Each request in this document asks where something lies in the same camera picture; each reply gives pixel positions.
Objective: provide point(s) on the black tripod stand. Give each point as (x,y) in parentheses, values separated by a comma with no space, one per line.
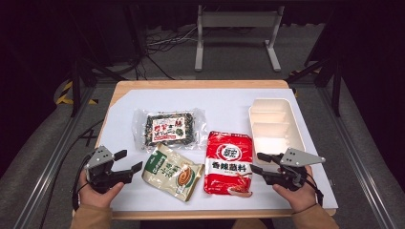
(76,82)
(336,82)

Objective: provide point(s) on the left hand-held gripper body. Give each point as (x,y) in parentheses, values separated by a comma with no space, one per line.
(99,159)

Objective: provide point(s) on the wooden table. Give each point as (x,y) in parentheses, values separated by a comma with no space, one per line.
(191,84)

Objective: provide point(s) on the aluminium floor rail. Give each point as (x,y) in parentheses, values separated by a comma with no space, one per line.
(356,159)
(47,165)

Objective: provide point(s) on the beige and green packet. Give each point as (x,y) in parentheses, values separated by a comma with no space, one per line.
(170,173)

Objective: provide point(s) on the clear seaweed packet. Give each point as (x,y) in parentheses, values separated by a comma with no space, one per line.
(168,129)

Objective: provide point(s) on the white table mat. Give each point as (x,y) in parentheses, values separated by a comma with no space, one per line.
(223,101)

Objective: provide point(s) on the person's left hand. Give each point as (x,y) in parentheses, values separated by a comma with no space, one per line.
(97,195)

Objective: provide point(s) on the person's right hand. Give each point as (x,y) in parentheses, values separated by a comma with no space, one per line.
(297,198)

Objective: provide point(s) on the grey metal stand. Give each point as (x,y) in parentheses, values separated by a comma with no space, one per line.
(238,19)

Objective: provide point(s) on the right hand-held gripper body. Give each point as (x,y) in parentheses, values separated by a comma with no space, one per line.
(299,157)

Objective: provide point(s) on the white divided container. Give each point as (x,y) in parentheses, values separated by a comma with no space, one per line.
(275,127)

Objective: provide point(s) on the yellow and black floor tape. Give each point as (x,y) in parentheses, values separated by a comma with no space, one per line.
(65,93)

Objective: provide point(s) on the red seasoning packet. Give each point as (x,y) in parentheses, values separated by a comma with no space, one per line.
(227,162)

